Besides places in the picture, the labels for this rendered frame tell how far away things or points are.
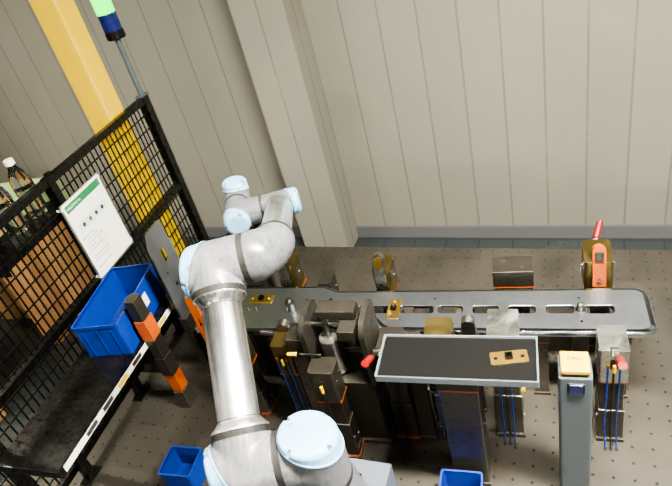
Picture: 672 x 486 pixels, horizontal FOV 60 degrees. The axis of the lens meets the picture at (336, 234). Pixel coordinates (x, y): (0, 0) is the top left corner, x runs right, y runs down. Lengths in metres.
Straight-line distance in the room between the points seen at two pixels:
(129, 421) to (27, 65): 2.91
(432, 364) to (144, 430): 1.16
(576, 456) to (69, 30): 2.01
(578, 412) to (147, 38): 3.17
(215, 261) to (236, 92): 2.52
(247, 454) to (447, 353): 0.54
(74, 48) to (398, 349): 1.51
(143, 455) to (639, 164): 2.72
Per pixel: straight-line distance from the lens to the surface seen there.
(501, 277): 1.87
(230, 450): 1.19
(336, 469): 1.18
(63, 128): 4.67
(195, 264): 1.27
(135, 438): 2.23
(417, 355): 1.45
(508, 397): 1.73
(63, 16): 2.28
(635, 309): 1.79
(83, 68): 2.31
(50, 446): 1.89
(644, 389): 2.00
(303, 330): 1.59
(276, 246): 1.27
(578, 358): 1.43
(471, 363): 1.42
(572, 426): 1.55
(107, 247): 2.22
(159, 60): 3.89
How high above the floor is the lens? 2.22
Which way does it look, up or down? 34 degrees down
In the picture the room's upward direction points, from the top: 15 degrees counter-clockwise
